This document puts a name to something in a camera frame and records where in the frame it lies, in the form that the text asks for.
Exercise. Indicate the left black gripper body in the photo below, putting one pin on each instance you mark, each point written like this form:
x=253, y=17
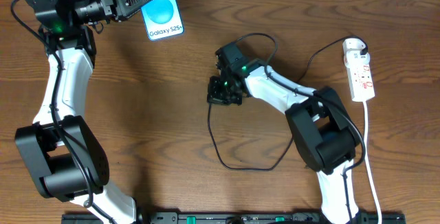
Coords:
x=100, y=6

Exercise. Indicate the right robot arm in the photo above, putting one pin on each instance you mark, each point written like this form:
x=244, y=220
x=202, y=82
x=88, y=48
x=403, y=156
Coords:
x=325, y=137

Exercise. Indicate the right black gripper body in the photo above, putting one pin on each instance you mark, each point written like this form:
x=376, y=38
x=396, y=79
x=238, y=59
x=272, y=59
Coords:
x=222, y=92

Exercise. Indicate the blue Galaxy smartphone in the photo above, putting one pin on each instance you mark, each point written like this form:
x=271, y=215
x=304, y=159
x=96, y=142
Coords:
x=162, y=19

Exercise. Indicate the white USB charger plug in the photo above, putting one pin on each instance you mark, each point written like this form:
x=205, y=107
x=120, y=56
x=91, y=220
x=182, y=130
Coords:
x=353, y=43

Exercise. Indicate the white power strip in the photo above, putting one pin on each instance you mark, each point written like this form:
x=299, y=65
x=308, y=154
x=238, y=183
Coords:
x=359, y=76

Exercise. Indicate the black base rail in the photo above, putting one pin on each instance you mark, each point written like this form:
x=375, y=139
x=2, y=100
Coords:
x=194, y=218

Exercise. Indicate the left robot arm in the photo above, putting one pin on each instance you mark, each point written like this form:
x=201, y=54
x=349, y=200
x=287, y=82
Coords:
x=60, y=152

